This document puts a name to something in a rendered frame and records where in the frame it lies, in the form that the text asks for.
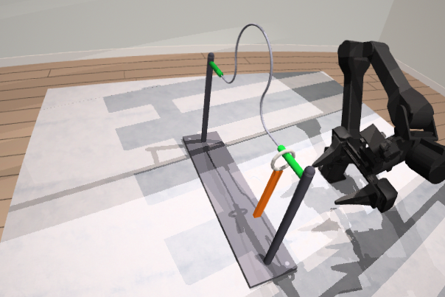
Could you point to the orange handle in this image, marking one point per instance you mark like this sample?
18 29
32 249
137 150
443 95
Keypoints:
271 184

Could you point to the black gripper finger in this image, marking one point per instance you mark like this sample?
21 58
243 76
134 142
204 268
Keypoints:
331 154
367 196

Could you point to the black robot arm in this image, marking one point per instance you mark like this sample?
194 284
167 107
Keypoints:
408 109

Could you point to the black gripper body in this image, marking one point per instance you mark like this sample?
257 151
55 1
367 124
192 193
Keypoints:
365 163

